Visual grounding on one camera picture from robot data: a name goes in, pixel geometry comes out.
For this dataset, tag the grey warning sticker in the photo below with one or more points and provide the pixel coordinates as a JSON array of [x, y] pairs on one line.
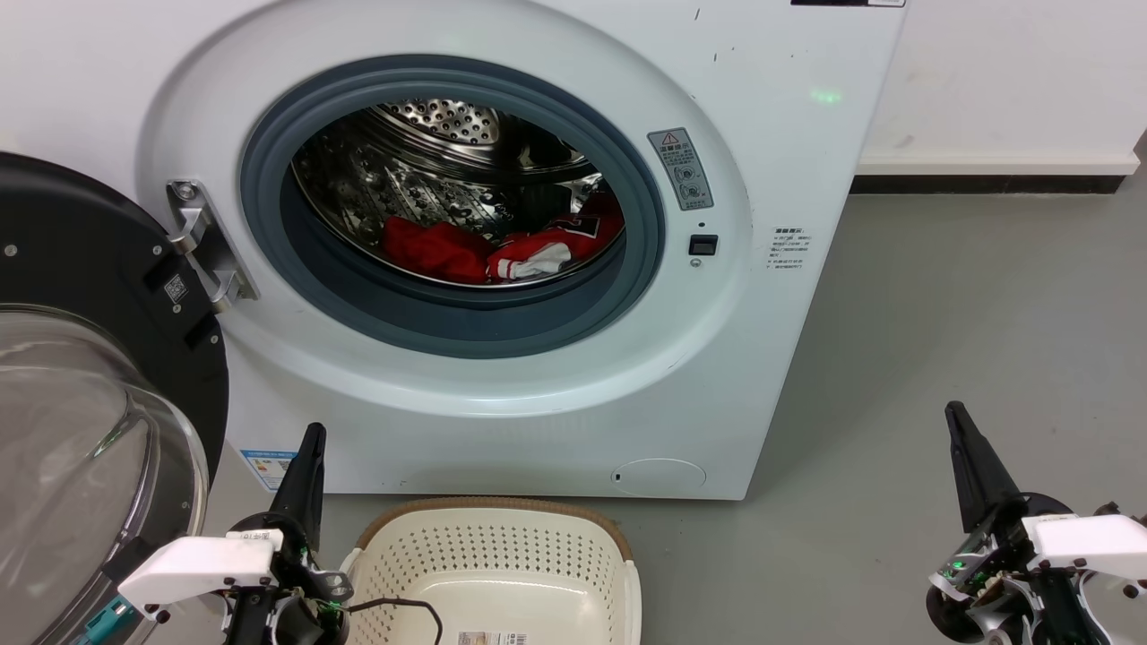
[[681, 170]]

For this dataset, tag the black baseboard strip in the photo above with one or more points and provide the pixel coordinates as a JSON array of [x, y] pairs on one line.
[[986, 184]]

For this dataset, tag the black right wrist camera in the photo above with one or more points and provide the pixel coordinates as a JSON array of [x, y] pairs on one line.
[[1120, 512]]

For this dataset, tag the round drain filter cover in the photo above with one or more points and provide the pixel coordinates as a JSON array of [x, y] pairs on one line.
[[659, 477]]

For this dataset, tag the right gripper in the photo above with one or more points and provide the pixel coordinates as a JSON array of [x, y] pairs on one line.
[[995, 573]]

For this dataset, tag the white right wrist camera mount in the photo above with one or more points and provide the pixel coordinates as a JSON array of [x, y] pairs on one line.
[[1089, 542]]

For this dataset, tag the blue energy label sticker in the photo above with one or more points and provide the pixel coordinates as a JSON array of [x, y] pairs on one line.
[[264, 466]]

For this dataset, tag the small text label sticker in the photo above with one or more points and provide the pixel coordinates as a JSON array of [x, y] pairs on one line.
[[790, 247]]

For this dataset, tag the black washer door with glass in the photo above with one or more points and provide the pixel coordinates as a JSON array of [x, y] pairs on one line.
[[90, 242]]

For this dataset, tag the red basketball jersey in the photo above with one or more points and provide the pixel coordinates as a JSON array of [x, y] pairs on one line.
[[430, 251]]

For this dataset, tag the cream perforated laundry basket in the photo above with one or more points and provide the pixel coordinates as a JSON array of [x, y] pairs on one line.
[[502, 555]]

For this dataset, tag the printed label sticker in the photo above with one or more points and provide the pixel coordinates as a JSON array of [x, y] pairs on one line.
[[493, 639]]

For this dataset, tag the black door latch socket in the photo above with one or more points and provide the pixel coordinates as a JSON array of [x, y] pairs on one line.
[[703, 245]]

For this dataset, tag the steel washer drum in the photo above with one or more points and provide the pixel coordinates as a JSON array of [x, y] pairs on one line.
[[385, 188]]

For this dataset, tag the white front-load washing machine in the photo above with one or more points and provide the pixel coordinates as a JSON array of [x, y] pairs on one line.
[[762, 358]]

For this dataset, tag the grey rubber door gasket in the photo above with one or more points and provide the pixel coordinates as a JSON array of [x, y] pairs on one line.
[[448, 327]]

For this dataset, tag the silver metal door hinge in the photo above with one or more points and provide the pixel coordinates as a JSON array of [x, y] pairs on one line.
[[202, 242]]

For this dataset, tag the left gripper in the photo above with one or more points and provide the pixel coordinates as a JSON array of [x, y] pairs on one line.
[[296, 609]]

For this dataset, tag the QR code sticker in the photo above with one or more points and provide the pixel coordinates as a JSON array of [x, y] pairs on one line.
[[176, 289]]

